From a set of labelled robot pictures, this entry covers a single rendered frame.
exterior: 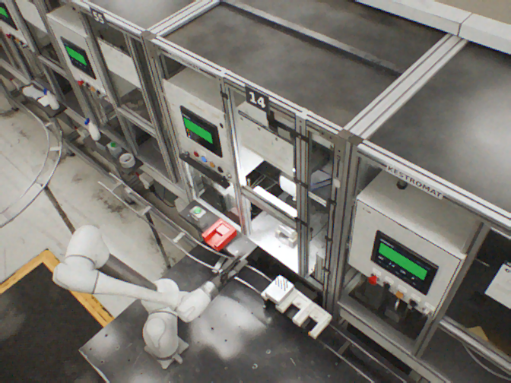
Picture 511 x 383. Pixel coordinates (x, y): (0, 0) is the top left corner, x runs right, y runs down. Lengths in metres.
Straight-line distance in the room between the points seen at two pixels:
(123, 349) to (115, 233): 1.54
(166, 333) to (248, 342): 0.46
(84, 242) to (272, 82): 1.09
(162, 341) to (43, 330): 1.53
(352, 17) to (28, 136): 3.92
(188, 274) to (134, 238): 1.21
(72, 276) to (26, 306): 1.89
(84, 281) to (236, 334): 0.95
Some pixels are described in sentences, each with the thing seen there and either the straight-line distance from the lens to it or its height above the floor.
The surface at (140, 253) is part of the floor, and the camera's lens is 3.94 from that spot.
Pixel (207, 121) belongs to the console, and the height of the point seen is 1.73.
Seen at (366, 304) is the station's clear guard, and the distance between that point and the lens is 2.38.
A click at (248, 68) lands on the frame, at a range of 1.99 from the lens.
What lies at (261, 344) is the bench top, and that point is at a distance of 2.67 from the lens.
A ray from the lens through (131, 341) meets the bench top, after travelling 2.82.
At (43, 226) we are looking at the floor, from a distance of 4.46.
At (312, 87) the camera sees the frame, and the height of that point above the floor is 2.01.
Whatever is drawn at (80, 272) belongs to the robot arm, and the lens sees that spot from 2.18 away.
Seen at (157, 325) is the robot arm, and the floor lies 0.95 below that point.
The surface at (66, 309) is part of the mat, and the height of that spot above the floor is 0.01.
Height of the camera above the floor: 3.15
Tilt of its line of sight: 50 degrees down
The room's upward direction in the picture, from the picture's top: 7 degrees counter-clockwise
